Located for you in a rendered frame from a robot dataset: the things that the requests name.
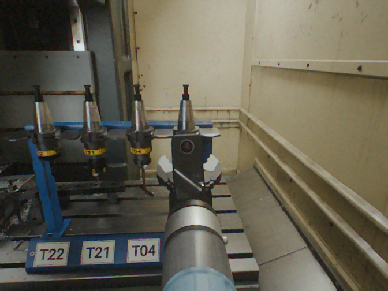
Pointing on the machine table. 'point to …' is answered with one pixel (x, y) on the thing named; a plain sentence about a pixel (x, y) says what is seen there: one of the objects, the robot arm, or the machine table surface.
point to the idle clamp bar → (115, 186)
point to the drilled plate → (30, 181)
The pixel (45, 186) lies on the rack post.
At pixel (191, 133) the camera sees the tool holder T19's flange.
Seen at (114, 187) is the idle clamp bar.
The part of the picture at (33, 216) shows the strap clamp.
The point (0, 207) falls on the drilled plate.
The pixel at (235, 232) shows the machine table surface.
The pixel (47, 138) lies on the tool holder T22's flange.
